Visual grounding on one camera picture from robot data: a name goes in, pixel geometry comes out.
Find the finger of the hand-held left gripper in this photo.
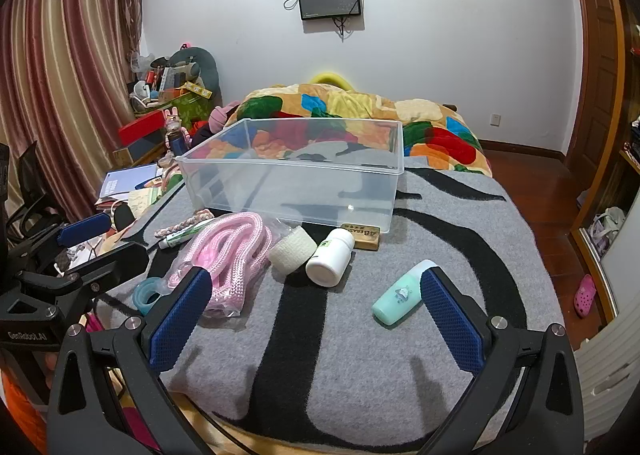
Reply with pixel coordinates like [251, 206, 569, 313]
[17, 241, 151, 297]
[7, 212, 114, 276]

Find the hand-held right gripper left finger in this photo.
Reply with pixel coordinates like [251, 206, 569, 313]
[46, 266, 216, 455]

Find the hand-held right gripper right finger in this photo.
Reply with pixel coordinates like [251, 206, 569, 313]
[417, 266, 586, 455]

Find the mint green bottle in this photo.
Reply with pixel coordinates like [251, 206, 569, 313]
[371, 259, 439, 326]

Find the clear plastic storage box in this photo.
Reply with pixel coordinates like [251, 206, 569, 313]
[174, 118, 405, 234]

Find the pink braided band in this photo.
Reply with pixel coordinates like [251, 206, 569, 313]
[154, 209, 214, 240]

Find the toothpaste tube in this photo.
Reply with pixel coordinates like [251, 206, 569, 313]
[159, 220, 217, 250]

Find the white blue notebook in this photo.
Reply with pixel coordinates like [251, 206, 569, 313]
[98, 164, 159, 201]

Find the black office chair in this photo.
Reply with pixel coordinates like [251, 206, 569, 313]
[0, 140, 57, 237]

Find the orange cloth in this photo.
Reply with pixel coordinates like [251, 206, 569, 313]
[0, 375, 49, 455]

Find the grey black striped blanket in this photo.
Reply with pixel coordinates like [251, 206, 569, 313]
[92, 155, 564, 454]

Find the red box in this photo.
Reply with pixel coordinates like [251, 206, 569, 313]
[118, 110, 169, 146]

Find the blue bottle with bunny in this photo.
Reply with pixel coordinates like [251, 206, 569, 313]
[164, 108, 189, 156]

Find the cream bandage roll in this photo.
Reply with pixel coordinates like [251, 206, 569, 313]
[268, 227, 319, 276]

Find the pink clog shoe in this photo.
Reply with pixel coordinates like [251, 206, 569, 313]
[572, 273, 597, 319]

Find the white pill bottle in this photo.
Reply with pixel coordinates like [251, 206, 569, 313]
[305, 228, 356, 286]

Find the green patterned box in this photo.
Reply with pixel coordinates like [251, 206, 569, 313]
[149, 89, 214, 132]

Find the white ribbed panel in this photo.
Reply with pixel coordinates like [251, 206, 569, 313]
[571, 317, 640, 442]

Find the striped pink curtain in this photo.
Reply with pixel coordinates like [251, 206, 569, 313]
[0, 0, 147, 222]

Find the pink plush hat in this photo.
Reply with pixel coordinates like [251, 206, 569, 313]
[208, 104, 241, 134]

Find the white handbag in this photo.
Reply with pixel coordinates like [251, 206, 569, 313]
[587, 207, 626, 259]

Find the colourful patterned blanket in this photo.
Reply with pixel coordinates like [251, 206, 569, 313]
[190, 82, 494, 179]

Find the grey neck pillow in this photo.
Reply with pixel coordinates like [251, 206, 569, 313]
[169, 46, 221, 97]

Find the yellow plastic object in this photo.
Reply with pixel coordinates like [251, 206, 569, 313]
[309, 70, 359, 89]

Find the wooden door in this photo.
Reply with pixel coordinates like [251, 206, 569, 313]
[569, 0, 632, 177]

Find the light blue tape ring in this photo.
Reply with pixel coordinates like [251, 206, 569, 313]
[132, 277, 174, 316]

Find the pink rope in bag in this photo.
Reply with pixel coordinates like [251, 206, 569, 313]
[165, 212, 274, 319]

